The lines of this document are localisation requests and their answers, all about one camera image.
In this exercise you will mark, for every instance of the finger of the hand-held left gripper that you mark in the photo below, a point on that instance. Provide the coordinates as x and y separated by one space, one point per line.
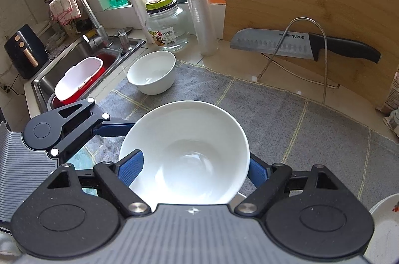
112 128

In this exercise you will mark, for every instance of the grey teal checked towel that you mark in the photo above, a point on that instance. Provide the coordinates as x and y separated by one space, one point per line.
296 133

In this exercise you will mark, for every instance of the steel sink drain lid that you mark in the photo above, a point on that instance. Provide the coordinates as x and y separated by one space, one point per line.
123 30

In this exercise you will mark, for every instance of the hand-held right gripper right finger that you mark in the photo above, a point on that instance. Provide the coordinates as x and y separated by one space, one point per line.
257 172

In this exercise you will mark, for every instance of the white plate fruit print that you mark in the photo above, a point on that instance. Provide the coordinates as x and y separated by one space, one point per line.
386 229

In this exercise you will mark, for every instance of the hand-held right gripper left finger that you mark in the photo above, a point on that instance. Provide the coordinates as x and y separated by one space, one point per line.
131 167

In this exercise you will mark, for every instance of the steel faucet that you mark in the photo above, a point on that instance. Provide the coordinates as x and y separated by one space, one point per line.
93 21

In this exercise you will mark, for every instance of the orange white food packet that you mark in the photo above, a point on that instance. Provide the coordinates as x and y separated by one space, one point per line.
391 92

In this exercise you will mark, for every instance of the white plastic container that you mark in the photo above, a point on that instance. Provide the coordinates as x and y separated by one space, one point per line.
78 80

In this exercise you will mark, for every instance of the steel sink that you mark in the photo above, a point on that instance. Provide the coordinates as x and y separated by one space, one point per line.
68 55

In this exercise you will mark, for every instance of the plastic wrap roll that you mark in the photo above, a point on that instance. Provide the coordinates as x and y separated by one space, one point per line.
137 5

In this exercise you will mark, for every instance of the black air fryer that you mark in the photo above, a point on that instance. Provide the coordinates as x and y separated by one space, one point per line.
21 49

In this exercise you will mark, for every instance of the white red dishcloth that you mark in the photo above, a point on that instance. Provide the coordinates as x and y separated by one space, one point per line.
64 10

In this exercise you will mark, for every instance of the glass jar green lid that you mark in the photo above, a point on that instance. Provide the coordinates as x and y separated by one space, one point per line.
168 27

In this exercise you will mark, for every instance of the steel sink knob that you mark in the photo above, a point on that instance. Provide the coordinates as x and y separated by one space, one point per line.
124 41

